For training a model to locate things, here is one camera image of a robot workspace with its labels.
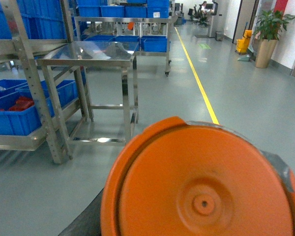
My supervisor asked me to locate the blue bin with red parts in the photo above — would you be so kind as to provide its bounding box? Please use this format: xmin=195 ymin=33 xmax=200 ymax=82
xmin=0 ymin=90 xmax=41 ymax=136

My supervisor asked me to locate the steel shelf rack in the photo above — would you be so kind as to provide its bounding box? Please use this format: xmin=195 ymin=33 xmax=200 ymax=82
xmin=0 ymin=0 xmax=94 ymax=165

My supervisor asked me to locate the tall potted plant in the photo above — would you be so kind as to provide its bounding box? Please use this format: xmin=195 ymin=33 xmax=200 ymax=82
xmin=253 ymin=10 xmax=295 ymax=68

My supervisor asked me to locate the small steel table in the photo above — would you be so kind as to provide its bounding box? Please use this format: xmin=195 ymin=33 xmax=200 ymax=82
xmin=38 ymin=41 xmax=139 ymax=146

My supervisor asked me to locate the yellow mop bucket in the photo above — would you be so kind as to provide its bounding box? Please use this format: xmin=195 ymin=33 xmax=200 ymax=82
xmin=236 ymin=30 xmax=252 ymax=55

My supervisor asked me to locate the orange cylinder cap 4680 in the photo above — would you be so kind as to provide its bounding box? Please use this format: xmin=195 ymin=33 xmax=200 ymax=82
xmin=100 ymin=117 xmax=295 ymax=236

